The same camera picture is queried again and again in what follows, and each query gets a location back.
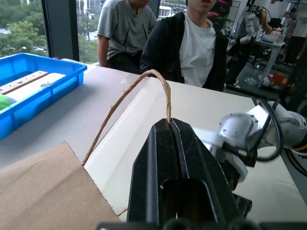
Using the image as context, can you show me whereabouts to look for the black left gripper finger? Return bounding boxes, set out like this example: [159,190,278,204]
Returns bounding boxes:
[170,118,243,223]
[126,118,183,223]

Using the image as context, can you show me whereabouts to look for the ribbed black left gripper finger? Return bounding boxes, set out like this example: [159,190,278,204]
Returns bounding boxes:
[231,191,253,218]

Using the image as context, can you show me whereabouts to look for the brown paper bag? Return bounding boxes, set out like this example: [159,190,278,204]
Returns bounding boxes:
[0,69,172,230]

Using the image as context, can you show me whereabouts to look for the green plush toy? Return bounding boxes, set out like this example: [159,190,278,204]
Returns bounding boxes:
[0,93,17,113]

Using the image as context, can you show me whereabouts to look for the cream table mat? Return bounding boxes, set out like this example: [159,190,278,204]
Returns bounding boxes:
[83,76,303,222]

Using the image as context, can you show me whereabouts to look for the red box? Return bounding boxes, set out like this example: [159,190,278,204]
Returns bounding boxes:
[268,71,287,85]

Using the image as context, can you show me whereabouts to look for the person in black jacket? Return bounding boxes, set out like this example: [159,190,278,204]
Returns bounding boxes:
[139,0,230,92]

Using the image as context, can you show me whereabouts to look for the blue plastic tray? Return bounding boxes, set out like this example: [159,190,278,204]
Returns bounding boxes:
[0,53,88,140]

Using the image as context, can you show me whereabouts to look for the white background table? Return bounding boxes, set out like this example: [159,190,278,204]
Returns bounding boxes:
[253,35,286,88]

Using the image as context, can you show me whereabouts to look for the white flat package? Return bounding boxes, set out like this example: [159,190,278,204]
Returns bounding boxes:
[5,72,67,102]

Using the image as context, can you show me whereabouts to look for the person in grey shirt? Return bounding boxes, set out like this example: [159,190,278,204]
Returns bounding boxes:
[96,0,159,74]

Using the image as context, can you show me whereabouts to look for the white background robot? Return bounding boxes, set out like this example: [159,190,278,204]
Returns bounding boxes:
[233,0,273,46]

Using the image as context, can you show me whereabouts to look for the wooden board with holes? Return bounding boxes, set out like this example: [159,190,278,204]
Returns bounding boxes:
[0,70,50,95]

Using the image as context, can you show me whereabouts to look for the person in white shirt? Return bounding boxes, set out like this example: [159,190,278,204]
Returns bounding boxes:
[284,0,307,66]

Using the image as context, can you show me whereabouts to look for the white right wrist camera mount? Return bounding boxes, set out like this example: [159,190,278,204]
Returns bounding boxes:
[210,138,248,184]

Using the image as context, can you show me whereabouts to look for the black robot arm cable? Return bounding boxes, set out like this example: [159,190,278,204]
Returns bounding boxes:
[247,98,284,161]

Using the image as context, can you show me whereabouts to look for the dark window frame post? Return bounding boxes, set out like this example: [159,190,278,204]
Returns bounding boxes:
[41,0,80,62]

